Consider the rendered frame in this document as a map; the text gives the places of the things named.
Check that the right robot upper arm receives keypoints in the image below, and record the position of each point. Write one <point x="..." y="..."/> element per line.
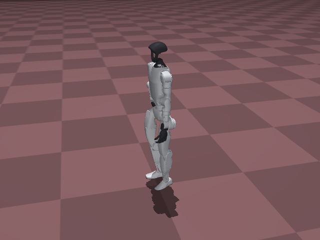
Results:
<point x="148" y="84"/>

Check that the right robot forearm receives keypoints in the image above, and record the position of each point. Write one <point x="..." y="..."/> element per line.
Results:
<point x="151" y="100"/>

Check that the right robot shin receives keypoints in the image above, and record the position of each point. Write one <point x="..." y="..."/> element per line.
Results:
<point x="156" y="158"/>

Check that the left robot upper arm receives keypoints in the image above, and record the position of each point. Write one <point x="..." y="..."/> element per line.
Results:
<point x="166" y="79"/>

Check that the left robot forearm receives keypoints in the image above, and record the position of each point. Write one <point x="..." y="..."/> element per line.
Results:
<point x="166" y="113"/>

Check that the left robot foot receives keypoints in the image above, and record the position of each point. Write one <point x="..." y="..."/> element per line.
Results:
<point x="163" y="184"/>

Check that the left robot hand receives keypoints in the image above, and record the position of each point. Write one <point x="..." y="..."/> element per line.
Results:
<point x="162" y="135"/>

